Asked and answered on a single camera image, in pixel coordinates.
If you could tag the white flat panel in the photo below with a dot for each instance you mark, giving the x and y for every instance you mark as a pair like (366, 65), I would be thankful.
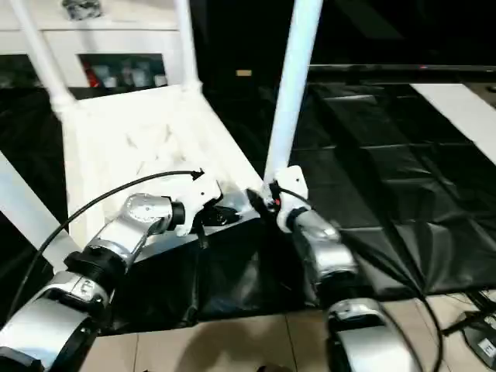
(461, 112)

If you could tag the red white bottle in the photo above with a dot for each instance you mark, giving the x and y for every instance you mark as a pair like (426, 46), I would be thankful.
(91, 79)

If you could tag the black horizontal bar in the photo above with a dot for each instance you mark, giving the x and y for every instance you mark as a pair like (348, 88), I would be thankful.
(407, 68)

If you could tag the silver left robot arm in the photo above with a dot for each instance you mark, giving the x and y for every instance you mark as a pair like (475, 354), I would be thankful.
(131, 221)

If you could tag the white glass-door cabinet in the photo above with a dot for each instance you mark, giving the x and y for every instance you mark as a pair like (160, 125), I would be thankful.
(116, 38)

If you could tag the black backdrop cloth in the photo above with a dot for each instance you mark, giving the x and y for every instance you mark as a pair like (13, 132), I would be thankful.
(387, 31)

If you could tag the black object on floor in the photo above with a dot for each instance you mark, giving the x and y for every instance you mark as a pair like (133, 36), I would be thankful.
(461, 324)

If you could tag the dark brown round object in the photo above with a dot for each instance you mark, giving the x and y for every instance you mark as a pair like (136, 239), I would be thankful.
(273, 369)

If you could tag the small yellow label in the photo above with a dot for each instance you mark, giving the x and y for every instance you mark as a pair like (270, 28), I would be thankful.
(243, 73)

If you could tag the dark object on cabinet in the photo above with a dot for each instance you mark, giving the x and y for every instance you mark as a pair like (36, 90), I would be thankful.
(81, 8)

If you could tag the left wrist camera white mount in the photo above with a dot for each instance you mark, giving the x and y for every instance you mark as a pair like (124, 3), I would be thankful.
(201, 191)

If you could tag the dark round stand base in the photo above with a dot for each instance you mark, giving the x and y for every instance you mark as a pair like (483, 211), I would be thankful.
(482, 341)

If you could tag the black glossy mat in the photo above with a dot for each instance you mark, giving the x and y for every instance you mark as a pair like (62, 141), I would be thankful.
(387, 174)

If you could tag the small white jar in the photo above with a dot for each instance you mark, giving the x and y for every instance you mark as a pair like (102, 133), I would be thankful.
(160, 80)

